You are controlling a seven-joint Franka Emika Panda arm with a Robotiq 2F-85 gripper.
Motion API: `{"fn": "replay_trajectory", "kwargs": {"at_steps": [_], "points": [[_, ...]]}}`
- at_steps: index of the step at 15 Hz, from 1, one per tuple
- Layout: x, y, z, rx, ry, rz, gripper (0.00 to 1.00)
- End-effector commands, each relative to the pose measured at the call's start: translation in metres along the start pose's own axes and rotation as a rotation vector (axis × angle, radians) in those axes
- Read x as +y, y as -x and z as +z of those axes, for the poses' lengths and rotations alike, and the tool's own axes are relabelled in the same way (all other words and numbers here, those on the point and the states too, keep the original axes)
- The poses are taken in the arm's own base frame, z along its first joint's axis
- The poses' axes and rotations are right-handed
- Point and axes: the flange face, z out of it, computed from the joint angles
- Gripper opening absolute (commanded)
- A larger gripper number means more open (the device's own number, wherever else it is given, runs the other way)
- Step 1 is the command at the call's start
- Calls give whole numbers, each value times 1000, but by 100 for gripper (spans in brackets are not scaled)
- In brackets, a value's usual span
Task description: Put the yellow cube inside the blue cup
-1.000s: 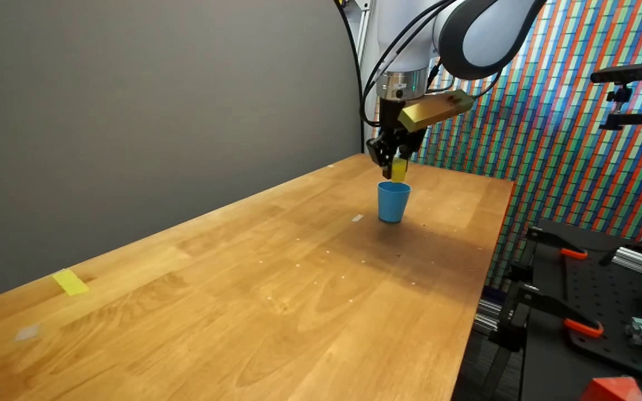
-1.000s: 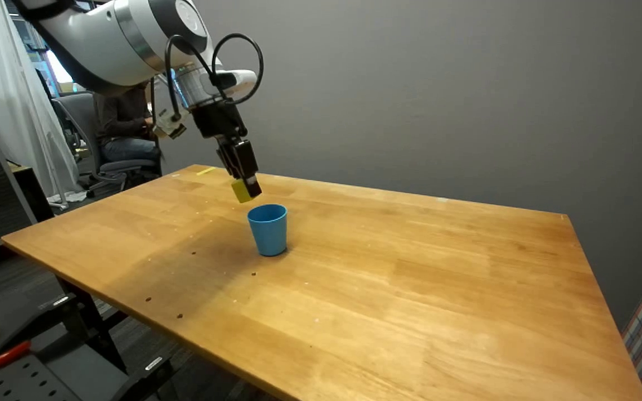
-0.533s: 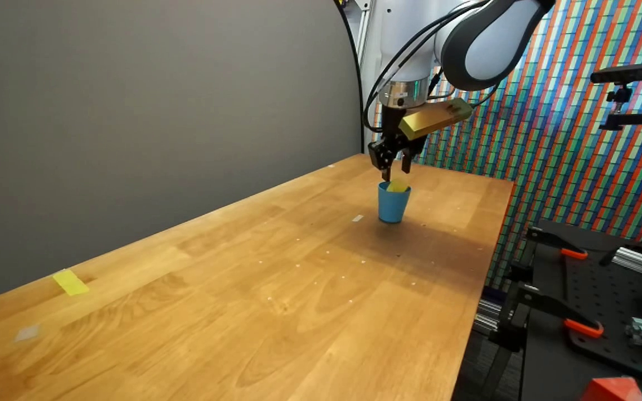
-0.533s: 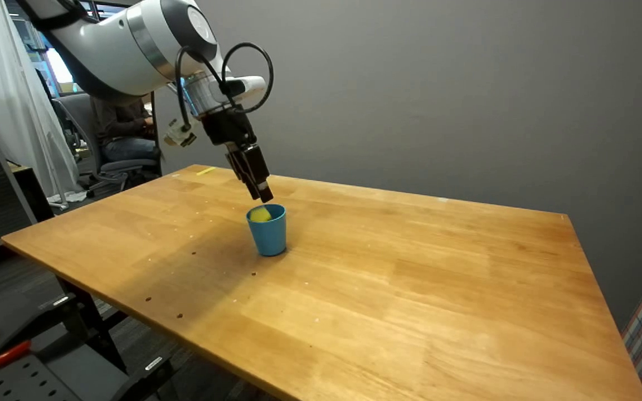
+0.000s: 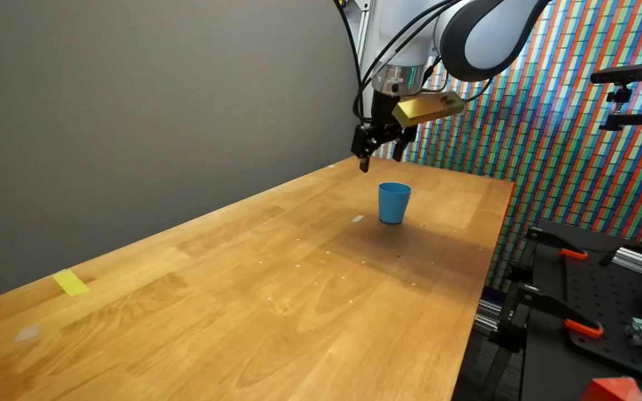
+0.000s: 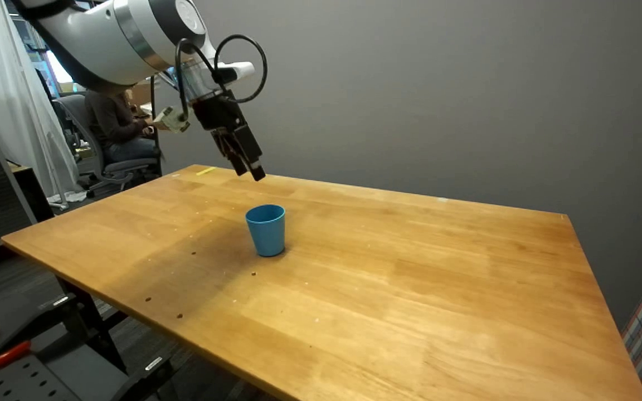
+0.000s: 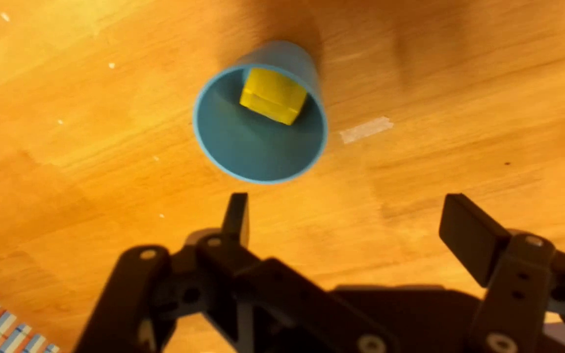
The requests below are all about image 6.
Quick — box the orange handled clamp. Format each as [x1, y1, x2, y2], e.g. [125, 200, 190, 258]
[0, 338, 36, 370]

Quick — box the seated person in dark sweater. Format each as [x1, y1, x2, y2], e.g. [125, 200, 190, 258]
[85, 83, 162, 162]

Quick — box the blue plastic cup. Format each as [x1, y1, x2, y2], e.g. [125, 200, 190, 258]
[243, 202, 289, 258]

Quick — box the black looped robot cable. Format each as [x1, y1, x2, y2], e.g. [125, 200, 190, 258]
[173, 34, 270, 134]

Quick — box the white sheer curtain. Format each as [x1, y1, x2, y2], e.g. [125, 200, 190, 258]
[0, 0, 83, 204]

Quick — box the black table leg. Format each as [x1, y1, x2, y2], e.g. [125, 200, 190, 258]
[51, 273, 131, 377]

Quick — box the seated person in background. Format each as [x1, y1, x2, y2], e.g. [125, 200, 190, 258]
[48, 93, 162, 197]

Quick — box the grey backdrop panel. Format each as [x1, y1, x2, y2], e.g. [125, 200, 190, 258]
[149, 0, 642, 330]

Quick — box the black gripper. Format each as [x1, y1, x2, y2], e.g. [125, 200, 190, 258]
[190, 92, 267, 182]

